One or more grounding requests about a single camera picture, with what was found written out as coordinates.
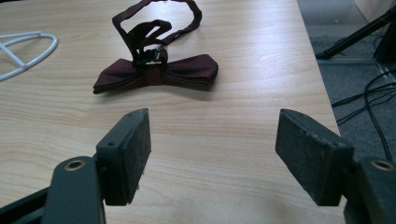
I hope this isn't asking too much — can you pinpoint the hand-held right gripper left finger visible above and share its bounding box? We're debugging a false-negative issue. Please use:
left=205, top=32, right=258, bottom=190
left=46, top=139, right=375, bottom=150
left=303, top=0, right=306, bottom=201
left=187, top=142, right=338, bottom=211
left=95, top=107, right=152, bottom=207

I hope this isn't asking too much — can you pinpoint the black stand leg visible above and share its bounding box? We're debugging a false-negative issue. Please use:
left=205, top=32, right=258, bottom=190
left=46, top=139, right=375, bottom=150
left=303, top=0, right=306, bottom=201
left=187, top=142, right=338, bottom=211
left=315, top=7, right=396, bottom=60

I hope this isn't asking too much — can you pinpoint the dark red bow tie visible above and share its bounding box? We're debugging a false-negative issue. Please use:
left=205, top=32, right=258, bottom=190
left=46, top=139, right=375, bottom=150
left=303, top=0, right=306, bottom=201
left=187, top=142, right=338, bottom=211
left=92, top=0, right=219, bottom=95

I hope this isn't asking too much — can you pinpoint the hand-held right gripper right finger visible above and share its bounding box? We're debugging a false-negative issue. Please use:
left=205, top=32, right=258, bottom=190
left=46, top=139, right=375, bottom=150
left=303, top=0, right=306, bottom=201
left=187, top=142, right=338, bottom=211
left=275, top=108, right=355, bottom=207

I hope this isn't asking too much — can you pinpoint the black floor cable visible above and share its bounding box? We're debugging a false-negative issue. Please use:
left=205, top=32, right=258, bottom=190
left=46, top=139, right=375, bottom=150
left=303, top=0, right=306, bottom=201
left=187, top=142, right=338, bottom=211
left=331, top=81, right=396, bottom=108
left=363, top=69, right=396, bottom=162

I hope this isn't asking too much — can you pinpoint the white wire hanger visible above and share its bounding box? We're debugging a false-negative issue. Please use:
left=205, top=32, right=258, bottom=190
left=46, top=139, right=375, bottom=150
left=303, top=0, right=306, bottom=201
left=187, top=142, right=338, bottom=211
left=0, top=30, right=59, bottom=82

